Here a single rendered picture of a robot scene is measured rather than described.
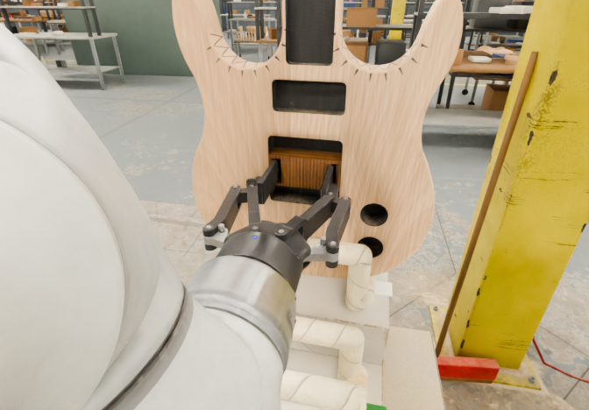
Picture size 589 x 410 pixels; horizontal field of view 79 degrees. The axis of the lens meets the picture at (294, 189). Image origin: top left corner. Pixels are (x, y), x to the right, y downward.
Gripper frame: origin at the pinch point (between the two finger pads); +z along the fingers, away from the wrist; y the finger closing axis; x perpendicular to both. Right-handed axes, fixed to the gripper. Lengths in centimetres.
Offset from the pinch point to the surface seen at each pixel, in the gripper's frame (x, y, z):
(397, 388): -37.9, 17.7, 0.1
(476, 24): -8, 122, 467
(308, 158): 2.3, 0.8, 2.7
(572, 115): -10, 69, 82
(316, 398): -18.5, 5.7, -16.3
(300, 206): -5.4, -0.2, 2.9
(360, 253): -10.1, 9.0, -0.1
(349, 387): -17.8, 9.1, -14.8
